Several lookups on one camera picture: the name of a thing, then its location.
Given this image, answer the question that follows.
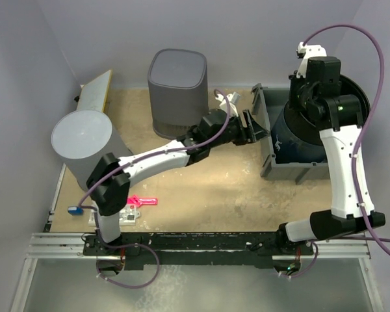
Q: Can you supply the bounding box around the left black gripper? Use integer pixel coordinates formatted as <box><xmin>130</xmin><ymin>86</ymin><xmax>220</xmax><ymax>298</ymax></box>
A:
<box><xmin>209</xmin><ymin>110</ymin><xmax>269</xmax><ymax>150</ymax></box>

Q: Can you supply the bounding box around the large black round bucket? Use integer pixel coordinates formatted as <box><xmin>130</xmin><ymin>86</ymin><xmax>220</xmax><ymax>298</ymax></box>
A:
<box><xmin>281</xmin><ymin>73</ymin><xmax>372</xmax><ymax>147</ymax></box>

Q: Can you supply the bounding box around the dark grey mesh basket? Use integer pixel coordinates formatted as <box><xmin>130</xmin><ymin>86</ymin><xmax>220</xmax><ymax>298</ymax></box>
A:
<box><xmin>147</xmin><ymin>48</ymin><xmax>209</xmax><ymax>139</ymax></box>

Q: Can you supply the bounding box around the light grey round bin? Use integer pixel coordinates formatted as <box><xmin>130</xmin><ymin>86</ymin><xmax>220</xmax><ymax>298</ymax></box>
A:
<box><xmin>51</xmin><ymin>110</ymin><xmax>133</xmax><ymax>191</ymax></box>

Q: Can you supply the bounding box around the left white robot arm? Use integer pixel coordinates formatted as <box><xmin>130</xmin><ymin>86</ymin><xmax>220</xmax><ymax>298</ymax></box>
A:
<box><xmin>86</xmin><ymin>109</ymin><xmax>270</xmax><ymax>255</ymax></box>

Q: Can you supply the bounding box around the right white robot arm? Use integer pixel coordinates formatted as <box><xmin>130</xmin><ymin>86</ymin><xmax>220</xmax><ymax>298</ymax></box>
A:
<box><xmin>276</xmin><ymin>56</ymin><xmax>385</xmax><ymax>254</ymax></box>

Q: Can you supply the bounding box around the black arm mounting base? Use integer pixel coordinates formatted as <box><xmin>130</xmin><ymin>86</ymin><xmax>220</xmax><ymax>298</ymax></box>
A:
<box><xmin>83</xmin><ymin>231</ymin><xmax>313</xmax><ymax>270</ymax></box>

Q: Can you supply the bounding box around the grey rectangular plastic crate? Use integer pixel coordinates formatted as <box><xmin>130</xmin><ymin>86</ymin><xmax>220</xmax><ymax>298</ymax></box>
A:
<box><xmin>251</xmin><ymin>83</ymin><xmax>330</xmax><ymax>185</ymax></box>

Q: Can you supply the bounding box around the dark blue round bin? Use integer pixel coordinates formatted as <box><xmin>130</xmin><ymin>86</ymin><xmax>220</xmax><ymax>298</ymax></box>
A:
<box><xmin>271</xmin><ymin>105</ymin><xmax>326</xmax><ymax>164</ymax></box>

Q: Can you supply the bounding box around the pink plastic clip tool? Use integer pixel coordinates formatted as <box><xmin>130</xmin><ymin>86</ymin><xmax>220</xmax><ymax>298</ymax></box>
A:
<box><xmin>127</xmin><ymin>194</ymin><xmax>158</xmax><ymax>207</ymax></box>

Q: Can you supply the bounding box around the white printed card package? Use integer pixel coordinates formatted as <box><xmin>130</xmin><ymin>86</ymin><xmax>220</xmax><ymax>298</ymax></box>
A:
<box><xmin>88</xmin><ymin>206</ymin><xmax>140</xmax><ymax>226</ymax></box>

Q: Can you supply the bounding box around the small whiteboard yellow edge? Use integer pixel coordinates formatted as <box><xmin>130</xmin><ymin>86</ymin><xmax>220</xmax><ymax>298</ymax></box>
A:
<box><xmin>76</xmin><ymin>70</ymin><xmax>112</xmax><ymax>112</ymax></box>

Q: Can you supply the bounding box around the small blue eraser block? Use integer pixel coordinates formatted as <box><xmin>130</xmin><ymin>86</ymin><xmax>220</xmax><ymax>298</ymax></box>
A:
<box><xmin>67</xmin><ymin>206</ymin><xmax>84</xmax><ymax>216</ymax></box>

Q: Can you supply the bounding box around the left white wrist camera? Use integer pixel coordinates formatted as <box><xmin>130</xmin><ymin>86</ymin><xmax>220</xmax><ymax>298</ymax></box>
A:
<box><xmin>215</xmin><ymin>92</ymin><xmax>241</xmax><ymax>118</ymax></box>

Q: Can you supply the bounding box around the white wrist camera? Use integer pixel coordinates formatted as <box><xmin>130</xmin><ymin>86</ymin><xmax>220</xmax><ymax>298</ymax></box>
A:
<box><xmin>215</xmin><ymin>92</ymin><xmax>241</xmax><ymax>118</ymax></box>
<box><xmin>296</xmin><ymin>42</ymin><xmax>327</xmax><ymax>79</ymax></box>

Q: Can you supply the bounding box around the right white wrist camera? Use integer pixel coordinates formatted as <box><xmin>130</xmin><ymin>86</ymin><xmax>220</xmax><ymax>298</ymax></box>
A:
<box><xmin>296</xmin><ymin>42</ymin><xmax>327</xmax><ymax>79</ymax></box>

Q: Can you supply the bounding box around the aluminium table frame rail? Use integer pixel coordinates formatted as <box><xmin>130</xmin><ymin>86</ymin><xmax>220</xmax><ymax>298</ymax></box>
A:
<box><xmin>12</xmin><ymin>169</ymin><xmax>384</xmax><ymax>311</ymax></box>

